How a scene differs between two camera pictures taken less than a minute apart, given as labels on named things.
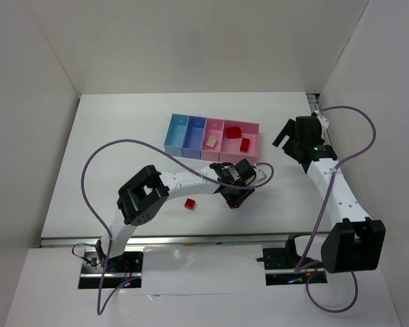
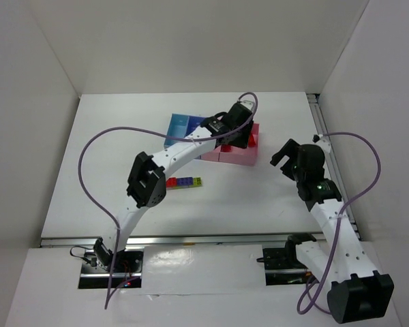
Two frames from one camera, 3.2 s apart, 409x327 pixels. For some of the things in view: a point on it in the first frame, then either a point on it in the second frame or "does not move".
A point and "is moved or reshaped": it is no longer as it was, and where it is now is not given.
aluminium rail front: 221,240 does not move
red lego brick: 245,144 is moved or reshaped
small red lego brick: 189,204 -> 225,148
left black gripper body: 237,197 -> 242,137
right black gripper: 290,143 -> 288,157
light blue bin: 174,137 does not move
